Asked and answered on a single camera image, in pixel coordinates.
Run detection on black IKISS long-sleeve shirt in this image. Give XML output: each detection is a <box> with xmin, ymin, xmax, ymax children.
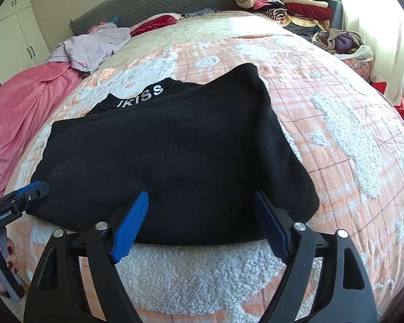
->
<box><xmin>27</xmin><ymin>64</ymin><xmax>319</xmax><ymax>246</ymax></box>

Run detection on bag of loose clothes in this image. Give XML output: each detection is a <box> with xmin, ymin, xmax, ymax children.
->
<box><xmin>312</xmin><ymin>29</ymin><xmax>374</xmax><ymax>62</ymax></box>

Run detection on stack of folded clothes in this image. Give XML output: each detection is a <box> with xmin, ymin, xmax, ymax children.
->
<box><xmin>235</xmin><ymin>0</ymin><xmax>343</xmax><ymax>39</ymax></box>

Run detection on pink duvet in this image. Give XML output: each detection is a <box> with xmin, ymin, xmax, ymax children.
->
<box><xmin>0</xmin><ymin>62</ymin><xmax>85</xmax><ymax>198</ymax></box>

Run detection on orange white plaid blanket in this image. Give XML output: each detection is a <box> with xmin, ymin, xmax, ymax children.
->
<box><xmin>7</xmin><ymin>12</ymin><xmax>404</xmax><ymax>322</ymax></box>

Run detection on white wardrobe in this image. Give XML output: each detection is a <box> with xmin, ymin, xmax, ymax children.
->
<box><xmin>0</xmin><ymin>0</ymin><xmax>50</xmax><ymax>87</ymax></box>

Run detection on lilac crumpled garment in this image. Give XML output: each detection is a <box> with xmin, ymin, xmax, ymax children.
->
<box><xmin>46</xmin><ymin>23</ymin><xmax>131</xmax><ymax>74</ymax></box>

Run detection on red gift bag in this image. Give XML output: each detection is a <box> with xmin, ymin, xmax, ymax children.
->
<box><xmin>371</xmin><ymin>81</ymin><xmax>404</xmax><ymax>120</ymax></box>

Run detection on grey quilted headboard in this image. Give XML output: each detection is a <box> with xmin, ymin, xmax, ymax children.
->
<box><xmin>69</xmin><ymin>0</ymin><xmax>239</xmax><ymax>36</ymax></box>

